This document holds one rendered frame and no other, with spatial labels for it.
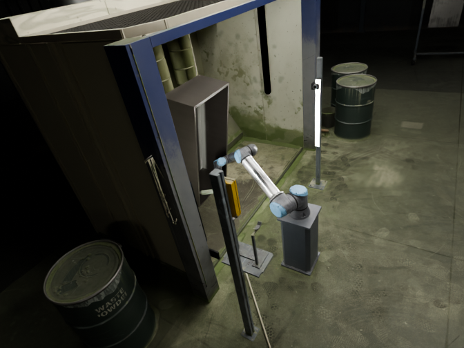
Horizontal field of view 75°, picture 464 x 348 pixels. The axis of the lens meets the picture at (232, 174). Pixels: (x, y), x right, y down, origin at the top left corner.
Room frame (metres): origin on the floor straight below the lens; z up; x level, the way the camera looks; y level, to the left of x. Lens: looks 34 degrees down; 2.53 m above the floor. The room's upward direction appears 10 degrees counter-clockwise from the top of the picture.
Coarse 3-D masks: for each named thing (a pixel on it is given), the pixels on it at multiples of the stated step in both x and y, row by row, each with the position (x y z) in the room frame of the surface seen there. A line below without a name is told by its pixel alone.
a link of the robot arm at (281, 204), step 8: (240, 152) 2.36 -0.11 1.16; (248, 152) 2.37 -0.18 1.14; (240, 160) 2.32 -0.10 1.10; (248, 160) 2.29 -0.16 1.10; (248, 168) 2.24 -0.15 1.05; (256, 168) 2.21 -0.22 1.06; (256, 176) 2.16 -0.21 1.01; (264, 176) 2.14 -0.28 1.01; (264, 184) 2.07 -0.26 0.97; (272, 184) 2.07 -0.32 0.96; (264, 192) 2.05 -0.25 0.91; (272, 192) 2.00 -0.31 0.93; (280, 192) 1.98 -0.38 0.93; (272, 200) 1.94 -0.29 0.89; (280, 200) 1.91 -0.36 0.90; (288, 200) 1.91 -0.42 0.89; (272, 208) 1.91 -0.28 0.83; (280, 208) 1.85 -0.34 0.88; (288, 208) 1.86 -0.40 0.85; (296, 208) 1.90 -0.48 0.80; (280, 216) 1.84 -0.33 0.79
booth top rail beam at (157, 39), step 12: (252, 0) 2.84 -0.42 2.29; (264, 0) 2.95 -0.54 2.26; (216, 12) 2.40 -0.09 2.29; (228, 12) 2.48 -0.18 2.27; (240, 12) 2.62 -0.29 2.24; (180, 24) 2.11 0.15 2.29; (192, 24) 2.14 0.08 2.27; (204, 24) 2.24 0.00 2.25; (156, 36) 1.88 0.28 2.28; (168, 36) 1.96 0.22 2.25; (180, 36) 2.04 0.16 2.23
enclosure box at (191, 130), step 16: (192, 80) 2.96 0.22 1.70; (208, 80) 2.95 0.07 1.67; (176, 96) 2.62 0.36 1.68; (192, 96) 2.61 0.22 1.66; (208, 96) 2.61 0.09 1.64; (224, 96) 2.95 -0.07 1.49; (176, 112) 2.53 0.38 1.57; (192, 112) 2.43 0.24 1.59; (208, 112) 3.09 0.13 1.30; (224, 112) 2.97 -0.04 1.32; (176, 128) 2.56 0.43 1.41; (192, 128) 2.46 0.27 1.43; (208, 128) 3.12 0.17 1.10; (224, 128) 2.99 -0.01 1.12; (192, 144) 2.48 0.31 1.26; (208, 144) 3.14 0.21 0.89; (224, 144) 3.01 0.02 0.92; (192, 160) 2.51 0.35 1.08; (208, 160) 3.17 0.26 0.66; (192, 176) 2.54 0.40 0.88; (208, 176) 3.07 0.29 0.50; (224, 176) 3.05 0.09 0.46
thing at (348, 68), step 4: (344, 64) 5.23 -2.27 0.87; (348, 64) 5.21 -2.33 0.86; (352, 64) 5.16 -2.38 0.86; (356, 64) 5.12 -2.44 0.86; (360, 64) 5.07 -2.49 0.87; (336, 68) 5.11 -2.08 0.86; (340, 68) 5.06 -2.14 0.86; (344, 68) 5.03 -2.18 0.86; (348, 68) 4.98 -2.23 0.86; (352, 68) 4.95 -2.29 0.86; (356, 68) 4.92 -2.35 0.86; (360, 68) 4.88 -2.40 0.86; (364, 68) 4.85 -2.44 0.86
